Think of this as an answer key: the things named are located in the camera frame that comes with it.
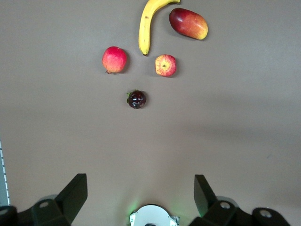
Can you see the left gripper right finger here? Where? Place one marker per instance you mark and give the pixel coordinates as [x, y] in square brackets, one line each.
[207, 202]

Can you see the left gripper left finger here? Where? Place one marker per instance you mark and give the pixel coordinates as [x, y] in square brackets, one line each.
[70, 200]

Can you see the red yellow striped apple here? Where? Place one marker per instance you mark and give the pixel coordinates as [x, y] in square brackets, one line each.
[165, 66]

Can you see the yellow banana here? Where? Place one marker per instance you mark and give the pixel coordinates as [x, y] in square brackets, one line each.
[144, 30]

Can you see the white scaled edge strip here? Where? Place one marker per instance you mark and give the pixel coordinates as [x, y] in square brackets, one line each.
[2, 179]

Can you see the brown table cover mat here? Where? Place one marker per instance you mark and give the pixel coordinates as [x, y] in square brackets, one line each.
[211, 117]

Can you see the dark purple plum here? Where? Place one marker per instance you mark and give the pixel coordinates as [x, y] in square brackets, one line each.
[137, 100]

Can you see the red yellow mango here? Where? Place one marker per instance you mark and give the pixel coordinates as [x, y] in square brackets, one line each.
[188, 23]

